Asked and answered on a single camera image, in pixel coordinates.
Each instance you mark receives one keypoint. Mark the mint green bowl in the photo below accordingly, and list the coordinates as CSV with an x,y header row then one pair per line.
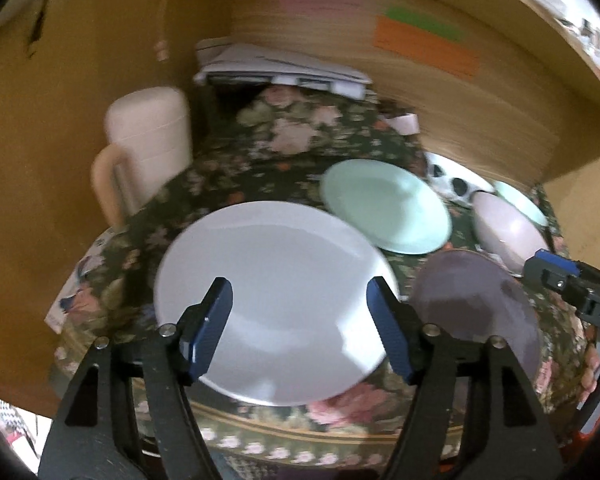
x,y
524,201

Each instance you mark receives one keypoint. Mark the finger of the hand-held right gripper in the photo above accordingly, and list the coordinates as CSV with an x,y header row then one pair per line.
x,y
547,277

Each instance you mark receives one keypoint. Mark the white plate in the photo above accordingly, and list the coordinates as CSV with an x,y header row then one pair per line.
x,y
280,270

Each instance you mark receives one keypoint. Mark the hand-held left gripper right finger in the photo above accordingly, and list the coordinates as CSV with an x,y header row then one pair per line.
x,y
387,320

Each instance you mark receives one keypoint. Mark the green sticky note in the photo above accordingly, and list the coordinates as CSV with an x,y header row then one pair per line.
x,y
425,22

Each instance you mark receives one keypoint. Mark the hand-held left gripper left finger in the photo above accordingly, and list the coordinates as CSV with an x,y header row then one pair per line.
x,y
211,320

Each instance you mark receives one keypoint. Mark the pale pink bowl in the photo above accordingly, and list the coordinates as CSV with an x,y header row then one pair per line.
x,y
505,227

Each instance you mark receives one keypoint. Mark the black spotted white dish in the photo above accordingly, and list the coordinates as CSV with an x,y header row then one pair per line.
x,y
450,182

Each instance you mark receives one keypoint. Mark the lavender plate with gold rim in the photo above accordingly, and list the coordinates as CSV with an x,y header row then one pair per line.
x,y
470,300

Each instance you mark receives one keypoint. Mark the mint green plate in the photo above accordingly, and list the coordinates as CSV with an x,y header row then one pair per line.
x,y
385,200

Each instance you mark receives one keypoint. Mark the dark floral tablecloth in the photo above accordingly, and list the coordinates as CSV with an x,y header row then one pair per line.
x,y
280,170

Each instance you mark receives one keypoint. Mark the orange sticky note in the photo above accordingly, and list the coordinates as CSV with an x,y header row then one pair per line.
x,y
425,47

